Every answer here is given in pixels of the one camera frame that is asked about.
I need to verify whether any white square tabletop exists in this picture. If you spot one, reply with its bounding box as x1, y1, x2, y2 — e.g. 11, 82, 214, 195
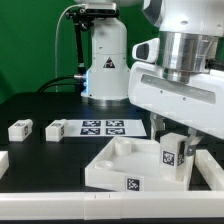
85, 137, 194, 192

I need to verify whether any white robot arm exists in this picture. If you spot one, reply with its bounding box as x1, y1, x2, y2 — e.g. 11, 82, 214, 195
76, 0, 224, 140

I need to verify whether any white left fence rail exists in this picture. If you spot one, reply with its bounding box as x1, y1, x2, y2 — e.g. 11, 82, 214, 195
0, 151, 9, 179

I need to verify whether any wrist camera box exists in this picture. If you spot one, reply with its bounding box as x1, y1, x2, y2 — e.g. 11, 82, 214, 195
132, 38, 160, 63

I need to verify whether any grey camera cable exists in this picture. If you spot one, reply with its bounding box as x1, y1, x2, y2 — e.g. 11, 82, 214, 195
54, 3, 84, 93

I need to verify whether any white marker sheet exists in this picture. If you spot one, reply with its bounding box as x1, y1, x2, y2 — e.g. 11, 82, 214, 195
65, 119, 146, 137

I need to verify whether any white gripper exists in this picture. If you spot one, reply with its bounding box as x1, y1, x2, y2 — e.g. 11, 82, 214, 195
128, 62, 224, 156

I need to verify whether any white front fence rail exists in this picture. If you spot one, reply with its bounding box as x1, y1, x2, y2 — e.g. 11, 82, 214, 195
0, 191, 224, 220

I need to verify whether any black cable bundle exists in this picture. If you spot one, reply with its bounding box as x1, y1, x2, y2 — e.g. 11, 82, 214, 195
36, 75, 84, 94

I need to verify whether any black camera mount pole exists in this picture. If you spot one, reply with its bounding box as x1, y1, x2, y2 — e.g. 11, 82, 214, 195
66, 8, 94, 79

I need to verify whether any grey base camera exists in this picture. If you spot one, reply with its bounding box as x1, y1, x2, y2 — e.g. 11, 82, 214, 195
85, 2, 117, 15

